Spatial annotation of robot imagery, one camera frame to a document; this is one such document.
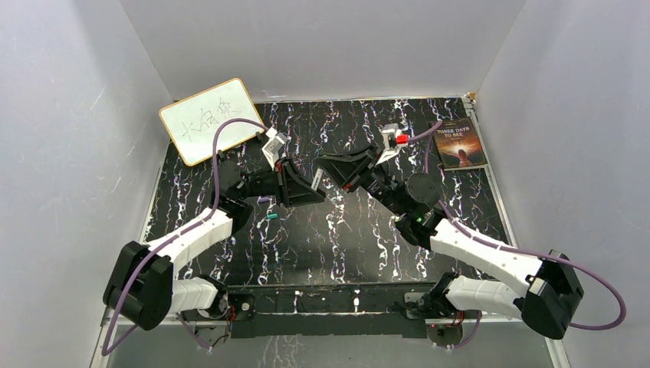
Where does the white pen red tip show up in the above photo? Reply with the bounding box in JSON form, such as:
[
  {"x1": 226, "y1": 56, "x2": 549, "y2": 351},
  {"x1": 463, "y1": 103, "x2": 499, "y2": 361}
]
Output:
[{"x1": 311, "y1": 168, "x2": 323, "y2": 191}]

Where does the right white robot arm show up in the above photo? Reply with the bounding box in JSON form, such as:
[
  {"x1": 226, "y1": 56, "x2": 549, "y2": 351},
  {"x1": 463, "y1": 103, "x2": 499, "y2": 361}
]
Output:
[{"x1": 316, "y1": 146, "x2": 584, "y2": 340}]

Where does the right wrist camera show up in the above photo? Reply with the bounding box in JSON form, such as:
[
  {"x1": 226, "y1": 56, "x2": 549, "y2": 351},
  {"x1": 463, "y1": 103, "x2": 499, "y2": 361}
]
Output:
[{"x1": 378, "y1": 123, "x2": 409, "y2": 164}]

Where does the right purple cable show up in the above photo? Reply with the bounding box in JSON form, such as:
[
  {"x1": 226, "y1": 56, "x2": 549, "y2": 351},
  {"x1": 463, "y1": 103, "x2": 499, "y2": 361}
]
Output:
[{"x1": 405, "y1": 120, "x2": 628, "y2": 350}]

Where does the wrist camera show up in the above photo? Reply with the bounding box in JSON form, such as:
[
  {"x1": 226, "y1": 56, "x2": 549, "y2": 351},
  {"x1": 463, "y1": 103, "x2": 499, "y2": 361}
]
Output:
[
  {"x1": 378, "y1": 123, "x2": 409, "y2": 164},
  {"x1": 261, "y1": 127, "x2": 289, "y2": 169}
]

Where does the small whiteboard wooden frame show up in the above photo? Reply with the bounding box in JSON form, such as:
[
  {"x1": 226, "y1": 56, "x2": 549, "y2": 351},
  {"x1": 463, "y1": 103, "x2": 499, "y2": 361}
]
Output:
[{"x1": 159, "y1": 78, "x2": 262, "y2": 166}]

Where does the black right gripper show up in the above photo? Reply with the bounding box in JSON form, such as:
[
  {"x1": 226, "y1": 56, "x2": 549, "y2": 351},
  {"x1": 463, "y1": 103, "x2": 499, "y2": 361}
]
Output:
[{"x1": 313, "y1": 146, "x2": 404, "y2": 219}]

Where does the purple cable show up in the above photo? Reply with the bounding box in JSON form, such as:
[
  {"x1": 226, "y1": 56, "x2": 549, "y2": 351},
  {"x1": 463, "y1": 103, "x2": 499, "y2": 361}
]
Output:
[
  {"x1": 405, "y1": 120, "x2": 628, "y2": 350},
  {"x1": 100, "y1": 117, "x2": 270, "y2": 357}
]

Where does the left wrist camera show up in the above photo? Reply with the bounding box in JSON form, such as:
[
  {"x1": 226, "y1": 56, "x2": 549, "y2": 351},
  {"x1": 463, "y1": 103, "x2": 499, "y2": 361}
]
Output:
[{"x1": 261, "y1": 127, "x2": 289, "y2": 169}]

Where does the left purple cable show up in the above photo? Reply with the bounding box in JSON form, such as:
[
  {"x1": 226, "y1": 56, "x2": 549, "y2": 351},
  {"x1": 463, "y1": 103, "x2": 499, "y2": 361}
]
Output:
[{"x1": 100, "y1": 117, "x2": 270, "y2": 357}]

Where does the dark paperback book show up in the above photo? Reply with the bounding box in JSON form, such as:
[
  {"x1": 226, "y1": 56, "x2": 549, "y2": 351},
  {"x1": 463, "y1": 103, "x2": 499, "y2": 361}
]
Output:
[{"x1": 433, "y1": 117, "x2": 488, "y2": 171}]

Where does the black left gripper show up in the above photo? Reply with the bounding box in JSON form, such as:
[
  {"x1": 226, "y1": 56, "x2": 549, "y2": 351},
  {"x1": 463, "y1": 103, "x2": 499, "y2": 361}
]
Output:
[{"x1": 237, "y1": 156, "x2": 325, "y2": 206}]

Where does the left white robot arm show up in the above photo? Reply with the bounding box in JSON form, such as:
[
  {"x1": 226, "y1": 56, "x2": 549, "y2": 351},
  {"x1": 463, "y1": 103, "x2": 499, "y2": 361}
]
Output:
[{"x1": 103, "y1": 157, "x2": 326, "y2": 330}]

